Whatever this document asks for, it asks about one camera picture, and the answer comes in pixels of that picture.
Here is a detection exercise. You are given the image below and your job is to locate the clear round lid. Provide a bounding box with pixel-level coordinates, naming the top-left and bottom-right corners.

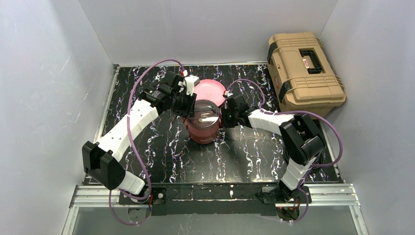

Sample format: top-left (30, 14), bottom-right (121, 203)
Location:
top-left (186, 100), bottom-right (220, 130)

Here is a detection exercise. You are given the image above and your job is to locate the red steel lunch bowl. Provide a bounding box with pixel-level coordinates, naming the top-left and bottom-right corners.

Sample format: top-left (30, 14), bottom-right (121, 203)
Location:
top-left (189, 132), bottom-right (218, 144)
top-left (183, 99), bottom-right (221, 144)

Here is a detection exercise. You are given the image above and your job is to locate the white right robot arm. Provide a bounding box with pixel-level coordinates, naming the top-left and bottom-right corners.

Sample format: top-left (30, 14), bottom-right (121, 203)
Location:
top-left (221, 94), bottom-right (326, 191)

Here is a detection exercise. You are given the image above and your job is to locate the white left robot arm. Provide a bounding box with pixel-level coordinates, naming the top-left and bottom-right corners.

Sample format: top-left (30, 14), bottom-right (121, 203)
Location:
top-left (82, 71), bottom-right (200, 199)

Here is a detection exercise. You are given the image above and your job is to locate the pink plate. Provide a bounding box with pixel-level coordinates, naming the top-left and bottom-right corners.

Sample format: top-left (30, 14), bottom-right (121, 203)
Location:
top-left (194, 79), bottom-right (226, 107)

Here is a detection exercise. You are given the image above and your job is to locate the tan plastic tool case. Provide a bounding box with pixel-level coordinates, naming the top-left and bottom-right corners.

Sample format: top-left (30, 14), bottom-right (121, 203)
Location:
top-left (267, 32), bottom-right (346, 117)

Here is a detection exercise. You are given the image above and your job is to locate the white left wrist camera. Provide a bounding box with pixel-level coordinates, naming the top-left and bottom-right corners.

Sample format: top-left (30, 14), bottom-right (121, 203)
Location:
top-left (182, 70), bottom-right (200, 95)

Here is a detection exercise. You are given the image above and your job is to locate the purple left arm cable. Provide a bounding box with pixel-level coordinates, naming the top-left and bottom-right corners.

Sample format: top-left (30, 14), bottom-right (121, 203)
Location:
top-left (109, 58), bottom-right (187, 227)

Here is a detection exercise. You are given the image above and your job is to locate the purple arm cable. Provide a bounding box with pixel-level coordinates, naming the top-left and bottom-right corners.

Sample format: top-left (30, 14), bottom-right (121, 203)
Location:
top-left (225, 78), bottom-right (344, 224)
top-left (109, 58), bottom-right (187, 227)

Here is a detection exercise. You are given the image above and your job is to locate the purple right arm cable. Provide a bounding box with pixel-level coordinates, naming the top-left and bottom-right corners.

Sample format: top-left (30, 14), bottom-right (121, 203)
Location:
top-left (225, 78), bottom-right (344, 224)

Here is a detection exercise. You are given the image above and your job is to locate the aluminium front frame rail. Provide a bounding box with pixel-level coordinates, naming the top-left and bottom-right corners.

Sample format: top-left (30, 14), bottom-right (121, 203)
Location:
top-left (63, 183), bottom-right (368, 235)

